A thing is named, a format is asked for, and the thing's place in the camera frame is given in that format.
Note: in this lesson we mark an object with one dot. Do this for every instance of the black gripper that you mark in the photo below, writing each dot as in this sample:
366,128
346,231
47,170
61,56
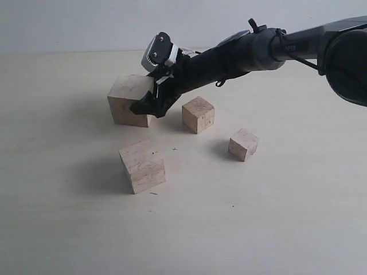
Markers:
188,73

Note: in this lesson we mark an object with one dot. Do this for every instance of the third largest wooden cube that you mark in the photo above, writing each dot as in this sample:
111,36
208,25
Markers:
198,114

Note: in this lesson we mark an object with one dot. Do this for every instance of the second largest wooden cube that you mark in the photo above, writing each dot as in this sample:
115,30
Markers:
143,164

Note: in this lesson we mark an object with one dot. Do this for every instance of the smallest wooden cube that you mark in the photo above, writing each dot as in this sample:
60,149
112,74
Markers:
243,144

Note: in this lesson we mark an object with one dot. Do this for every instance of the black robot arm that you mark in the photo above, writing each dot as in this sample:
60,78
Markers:
336,50

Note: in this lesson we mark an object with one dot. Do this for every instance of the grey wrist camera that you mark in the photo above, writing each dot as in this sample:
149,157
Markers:
160,53

